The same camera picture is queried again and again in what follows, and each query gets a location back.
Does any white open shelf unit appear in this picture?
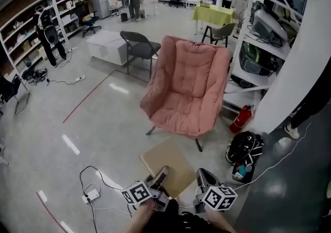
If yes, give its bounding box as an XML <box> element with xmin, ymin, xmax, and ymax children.
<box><xmin>0</xmin><ymin>0</ymin><xmax>84</xmax><ymax>82</ymax></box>

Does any white fridge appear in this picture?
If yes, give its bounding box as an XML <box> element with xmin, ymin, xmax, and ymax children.
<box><xmin>90</xmin><ymin>0</ymin><xmax>112</xmax><ymax>19</ymax></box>

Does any tan kraft book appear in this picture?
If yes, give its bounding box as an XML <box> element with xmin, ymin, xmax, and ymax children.
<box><xmin>140</xmin><ymin>136</ymin><xmax>198</xmax><ymax>199</ymax></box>

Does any black metal frame chair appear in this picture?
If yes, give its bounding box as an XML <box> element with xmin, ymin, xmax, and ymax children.
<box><xmin>0</xmin><ymin>73</ymin><xmax>31</xmax><ymax>115</ymax></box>

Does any grey moulded case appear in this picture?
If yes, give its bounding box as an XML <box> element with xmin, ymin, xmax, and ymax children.
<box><xmin>251</xmin><ymin>8</ymin><xmax>289</xmax><ymax>45</ymax></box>

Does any person's left forearm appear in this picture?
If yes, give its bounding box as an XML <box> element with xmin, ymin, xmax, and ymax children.
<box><xmin>121</xmin><ymin>199</ymin><xmax>157</xmax><ymax>233</ymax></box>

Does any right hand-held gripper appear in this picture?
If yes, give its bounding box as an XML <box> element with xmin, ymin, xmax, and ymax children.
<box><xmin>193</xmin><ymin>168</ymin><xmax>238</xmax><ymax>213</ymax></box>

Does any red fire extinguisher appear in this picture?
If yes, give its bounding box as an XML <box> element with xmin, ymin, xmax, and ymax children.
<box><xmin>229</xmin><ymin>104</ymin><xmax>254</xmax><ymax>134</ymax></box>

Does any white low platform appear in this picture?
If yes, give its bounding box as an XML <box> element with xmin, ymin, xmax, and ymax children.
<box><xmin>86</xmin><ymin>30</ymin><xmax>131</xmax><ymax>66</ymax></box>

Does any black folding chair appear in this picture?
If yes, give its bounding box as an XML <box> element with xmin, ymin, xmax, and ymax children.
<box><xmin>119</xmin><ymin>31</ymin><xmax>161</xmax><ymax>81</ymax></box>

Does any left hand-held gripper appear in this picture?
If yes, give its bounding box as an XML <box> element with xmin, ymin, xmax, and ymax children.
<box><xmin>121</xmin><ymin>165</ymin><xmax>172</xmax><ymax>213</ymax></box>

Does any pile of black cables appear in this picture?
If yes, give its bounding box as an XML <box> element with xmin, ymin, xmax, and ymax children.
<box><xmin>21</xmin><ymin>67</ymin><xmax>49</xmax><ymax>85</ymax></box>

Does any black cable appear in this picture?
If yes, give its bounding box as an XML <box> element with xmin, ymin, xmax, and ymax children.
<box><xmin>79</xmin><ymin>165</ymin><xmax>135</xmax><ymax>233</ymax></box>

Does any green and black case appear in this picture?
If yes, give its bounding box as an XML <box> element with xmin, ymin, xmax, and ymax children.
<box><xmin>238</xmin><ymin>41</ymin><xmax>279</xmax><ymax>77</ymax></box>

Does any pink cushioned armchair seat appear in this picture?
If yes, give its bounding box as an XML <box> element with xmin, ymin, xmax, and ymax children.
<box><xmin>140</xmin><ymin>35</ymin><xmax>232</xmax><ymax>153</ymax></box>

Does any person's right forearm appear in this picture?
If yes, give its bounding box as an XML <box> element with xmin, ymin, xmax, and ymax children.
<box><xmin>205</xmin><ymin>206</ymin><xmax>237</xmax><ymax>233</ymax></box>

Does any white office chair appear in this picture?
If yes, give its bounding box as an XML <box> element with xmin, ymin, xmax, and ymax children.
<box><xmin>106</xmin><ymin>0</ymin><xmax>124</xmax><ymax>17</ymax></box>

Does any table with green cloth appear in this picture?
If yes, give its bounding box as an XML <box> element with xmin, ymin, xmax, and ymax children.
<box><xmin>191</xmin><ymin>3</ymin><xmax>235</xmax><ymax>36</ymax></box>

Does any black backpack with white cords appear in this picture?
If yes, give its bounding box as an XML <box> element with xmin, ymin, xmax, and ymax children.
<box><xmin>225</xmin><ymin>130</ymin><xmax>264</xmax><ymax>184</ymax></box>

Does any long white cable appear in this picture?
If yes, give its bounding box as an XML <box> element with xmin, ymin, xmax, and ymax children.
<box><xmin>178</xmin><ymin>116</ymin><xmax>312</xmax><ymax>211</ymax></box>

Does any person's black clothing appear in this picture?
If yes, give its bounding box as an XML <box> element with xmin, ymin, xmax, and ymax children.
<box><xmin>147</xmin><ymin>198</ymin><xmax>235</xmax><ymax>233</ymax></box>

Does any beige dining chair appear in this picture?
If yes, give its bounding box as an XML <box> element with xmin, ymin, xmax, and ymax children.
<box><xmin>201</xmin><ymin>22</ymin><xmax>236</xmax><ymax>48</ymax></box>

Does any white metal storage rack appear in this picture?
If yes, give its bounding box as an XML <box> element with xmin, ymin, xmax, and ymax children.
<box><xmin>222</xmin><ymin>0</ymin><xmax>311</xmax><ymax>113</ymax></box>

